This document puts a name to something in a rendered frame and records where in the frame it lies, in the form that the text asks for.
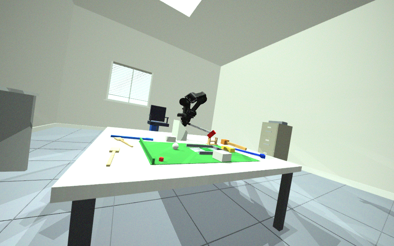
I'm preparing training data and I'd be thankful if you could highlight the large green mat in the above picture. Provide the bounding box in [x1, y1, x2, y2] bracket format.
[140, 141, 259, 165]

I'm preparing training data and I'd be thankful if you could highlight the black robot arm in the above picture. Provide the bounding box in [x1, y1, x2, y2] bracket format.
[179, 92, 207, 117]

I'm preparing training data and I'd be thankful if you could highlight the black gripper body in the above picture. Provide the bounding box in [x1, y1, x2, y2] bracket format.
[177, 107, 194, 118]

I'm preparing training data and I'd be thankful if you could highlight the white ball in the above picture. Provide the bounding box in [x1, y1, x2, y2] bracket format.
[172, 143, 179, 150]

